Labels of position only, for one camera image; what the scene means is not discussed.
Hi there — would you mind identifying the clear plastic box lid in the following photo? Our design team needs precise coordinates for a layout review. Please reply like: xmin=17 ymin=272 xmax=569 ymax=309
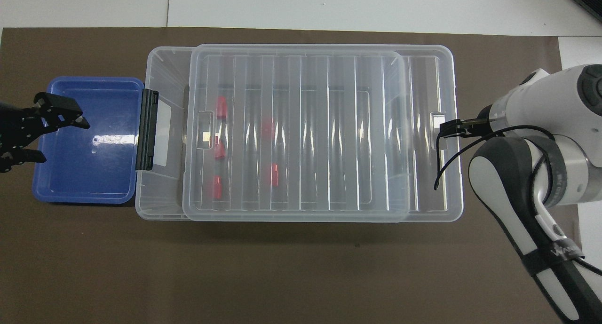
xmin=182 ymin=44 xmax=464 ymax=223

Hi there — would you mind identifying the blue plastic tray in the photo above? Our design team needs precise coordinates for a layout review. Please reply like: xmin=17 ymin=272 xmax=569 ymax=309
xmin=32 ymin=76 xmax=145 ymax=205

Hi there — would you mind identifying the clear plastic storage box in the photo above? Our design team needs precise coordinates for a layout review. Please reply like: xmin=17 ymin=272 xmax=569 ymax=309
xmin=135 ymin=46 xmax=411 ymax=221

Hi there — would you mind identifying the white box label sticker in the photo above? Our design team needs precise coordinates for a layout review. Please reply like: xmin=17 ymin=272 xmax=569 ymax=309
xmin=154 ymin=100 xmax=174 ymax=167

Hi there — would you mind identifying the black box latch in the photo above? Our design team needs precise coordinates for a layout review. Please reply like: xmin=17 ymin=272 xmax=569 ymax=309
xmin=135 ymin=89 xmax=159 ymax=171

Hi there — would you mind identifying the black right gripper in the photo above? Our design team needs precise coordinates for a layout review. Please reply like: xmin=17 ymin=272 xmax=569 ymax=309
xmin=439 ymin=105 xmax=494 ymax=139

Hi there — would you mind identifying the brown table mat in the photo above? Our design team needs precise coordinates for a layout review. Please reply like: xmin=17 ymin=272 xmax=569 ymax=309
xmin=0 ymin=27 xmax=591 ymax=324

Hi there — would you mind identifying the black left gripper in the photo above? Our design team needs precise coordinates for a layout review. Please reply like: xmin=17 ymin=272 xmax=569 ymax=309
xmin=0 ymin=92 xmax=91 ymax=173

